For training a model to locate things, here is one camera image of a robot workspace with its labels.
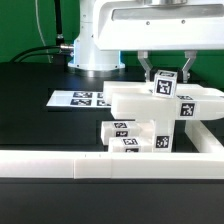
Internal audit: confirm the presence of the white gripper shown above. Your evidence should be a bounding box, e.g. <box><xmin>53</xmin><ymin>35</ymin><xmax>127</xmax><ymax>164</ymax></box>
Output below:
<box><xmin>93</xmin><ymin>0</ymin><xmax>224</xmax><ymax>83</ymax></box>

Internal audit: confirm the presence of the white tagged cube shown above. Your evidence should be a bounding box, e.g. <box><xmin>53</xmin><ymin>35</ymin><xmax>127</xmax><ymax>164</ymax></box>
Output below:
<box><xmin>153</xmin><ymin>70</ymin><xmax>177</xmax><ymax>98</ymax></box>

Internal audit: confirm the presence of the white chair back frame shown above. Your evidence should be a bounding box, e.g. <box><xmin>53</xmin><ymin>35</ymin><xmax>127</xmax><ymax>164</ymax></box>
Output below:
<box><xmin>103</xmin><ymin>81</ymin><xmax>224</xmax><ymax>121</ymax></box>

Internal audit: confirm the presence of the white chair seat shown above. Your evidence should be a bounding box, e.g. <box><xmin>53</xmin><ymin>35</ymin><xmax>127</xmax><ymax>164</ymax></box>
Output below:
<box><xmin>137</xmin><ymin>119</ymin><xmax>175</xmax><ymax>153</ymax></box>

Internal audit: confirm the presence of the black vertical pole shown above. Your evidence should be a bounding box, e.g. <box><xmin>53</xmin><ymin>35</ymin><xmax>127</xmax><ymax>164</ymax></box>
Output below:
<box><xmin>54</xmin><ymin>0</ymin><xmax>64</xmax><ymax>45</ymax></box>

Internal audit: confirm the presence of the black cable bundle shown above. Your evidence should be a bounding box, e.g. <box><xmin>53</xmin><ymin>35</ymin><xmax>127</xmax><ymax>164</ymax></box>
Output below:
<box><xmin>9</xmin><ymin>43</ymin><xmax>75</xmax><ymax>64</ymax></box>

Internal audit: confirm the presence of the white U-shaped fence frame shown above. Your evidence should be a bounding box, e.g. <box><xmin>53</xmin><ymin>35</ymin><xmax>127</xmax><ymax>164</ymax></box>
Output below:
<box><xmin>0</xmin><ymin>121</ymin><xmax>224</xmax><ymax>179</ymax></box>

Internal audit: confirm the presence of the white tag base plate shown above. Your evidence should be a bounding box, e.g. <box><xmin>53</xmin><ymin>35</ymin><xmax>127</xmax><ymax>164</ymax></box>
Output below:
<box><xmin>47</xmin><ymin>90</ymin><xmax>110</xmax><ymax>108</ymax></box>

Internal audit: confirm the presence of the thin white cable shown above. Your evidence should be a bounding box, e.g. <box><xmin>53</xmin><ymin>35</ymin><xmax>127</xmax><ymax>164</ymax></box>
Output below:
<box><xmin>34</xmin><ymin>0</ymin><xmax>54</xmax><ymax>64</ymax></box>

